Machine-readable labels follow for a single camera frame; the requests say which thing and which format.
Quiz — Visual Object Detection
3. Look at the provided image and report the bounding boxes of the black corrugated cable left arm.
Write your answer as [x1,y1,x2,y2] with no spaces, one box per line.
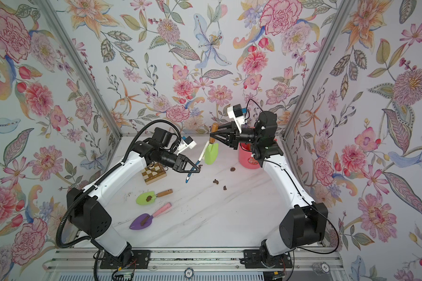
[55,119,182,249]

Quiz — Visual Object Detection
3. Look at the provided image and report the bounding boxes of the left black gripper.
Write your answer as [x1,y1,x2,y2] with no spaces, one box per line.
[158,149,200,173]

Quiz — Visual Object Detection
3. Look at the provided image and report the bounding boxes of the white blue cleaning brush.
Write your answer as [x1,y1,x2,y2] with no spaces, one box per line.
[185,141,210,184]

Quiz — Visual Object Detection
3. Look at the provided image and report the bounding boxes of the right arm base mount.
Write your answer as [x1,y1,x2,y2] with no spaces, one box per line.
[240,249,293,270]

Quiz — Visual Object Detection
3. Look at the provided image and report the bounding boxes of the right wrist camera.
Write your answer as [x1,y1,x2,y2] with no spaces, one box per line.
[227,104,247,133]

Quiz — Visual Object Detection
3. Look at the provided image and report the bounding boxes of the aluminium front rail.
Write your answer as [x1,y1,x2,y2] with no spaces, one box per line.
[43,247,349,281]

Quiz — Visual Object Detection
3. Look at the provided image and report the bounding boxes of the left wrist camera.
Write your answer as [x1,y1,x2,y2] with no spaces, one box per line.
[177,137,196,153]

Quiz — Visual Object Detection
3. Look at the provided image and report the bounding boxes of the pink plastic bucket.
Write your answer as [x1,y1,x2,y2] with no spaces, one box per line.
[238,144,261,170]

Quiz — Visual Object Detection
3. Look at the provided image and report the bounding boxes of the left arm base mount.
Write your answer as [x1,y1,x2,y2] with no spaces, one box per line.
[100,249,151,269]

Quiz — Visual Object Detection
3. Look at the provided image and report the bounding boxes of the wooden chessboard box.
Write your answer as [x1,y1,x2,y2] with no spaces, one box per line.
[141,163,167,185]

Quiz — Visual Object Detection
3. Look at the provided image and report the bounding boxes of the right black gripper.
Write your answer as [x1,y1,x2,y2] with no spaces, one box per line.
[215,126,265,155]

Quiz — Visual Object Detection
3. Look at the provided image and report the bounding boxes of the purple trowel pink handle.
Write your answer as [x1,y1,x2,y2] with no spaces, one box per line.
[129,203,172,231]

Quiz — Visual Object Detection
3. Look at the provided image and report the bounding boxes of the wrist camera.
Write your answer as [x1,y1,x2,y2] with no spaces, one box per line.
[227,104,247,133]
[177,137,196,153]

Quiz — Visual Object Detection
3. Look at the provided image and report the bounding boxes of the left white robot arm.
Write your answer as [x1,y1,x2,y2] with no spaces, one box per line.
[56,128,200,258]

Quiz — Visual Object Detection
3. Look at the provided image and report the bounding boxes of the green trowel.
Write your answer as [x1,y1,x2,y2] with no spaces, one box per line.
[136,189,173,206]
[204,137,219,165]

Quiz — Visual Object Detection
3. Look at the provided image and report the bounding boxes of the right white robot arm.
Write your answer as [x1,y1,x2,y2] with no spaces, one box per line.
[210,105,328,258]

